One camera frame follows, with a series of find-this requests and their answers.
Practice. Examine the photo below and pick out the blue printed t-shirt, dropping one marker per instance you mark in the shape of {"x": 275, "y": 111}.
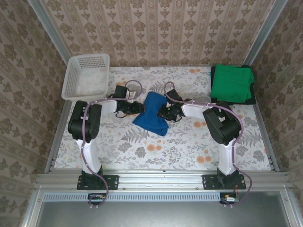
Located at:
{"x": 151, "y": 118}

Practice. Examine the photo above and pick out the aluminium cross rail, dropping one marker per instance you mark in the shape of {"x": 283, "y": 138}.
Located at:
{"x": 161, "y": 179}

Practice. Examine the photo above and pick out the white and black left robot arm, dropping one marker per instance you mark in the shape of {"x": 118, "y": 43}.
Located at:
{"x": 82, "y": 123}

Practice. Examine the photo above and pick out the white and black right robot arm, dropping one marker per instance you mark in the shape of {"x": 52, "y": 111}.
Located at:
{"x": 222, "y": 125}

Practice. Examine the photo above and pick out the white perforated plastic basket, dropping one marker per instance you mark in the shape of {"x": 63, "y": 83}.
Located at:
{"x": 85, "y": 78}

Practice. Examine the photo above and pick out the green folded t-shirt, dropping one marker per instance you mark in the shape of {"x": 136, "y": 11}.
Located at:
{"x": 230, "y": 82}

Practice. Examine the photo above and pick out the aluminium corner post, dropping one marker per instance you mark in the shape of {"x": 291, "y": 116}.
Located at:
{"x": 265, "y": 30}
{"x": 50, "y": 30}

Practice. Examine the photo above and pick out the grey metal panel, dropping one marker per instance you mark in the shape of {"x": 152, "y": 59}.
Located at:
{"x": 154, "y": 215}

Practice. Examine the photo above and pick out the small connector board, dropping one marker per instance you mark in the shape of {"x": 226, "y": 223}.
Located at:
{"x": 97, "y": 197}
{"x": 228, "y": 199}

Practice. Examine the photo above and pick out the floral tablecloth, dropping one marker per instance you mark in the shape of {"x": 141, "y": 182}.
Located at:
{"x": 165, "y": 146}

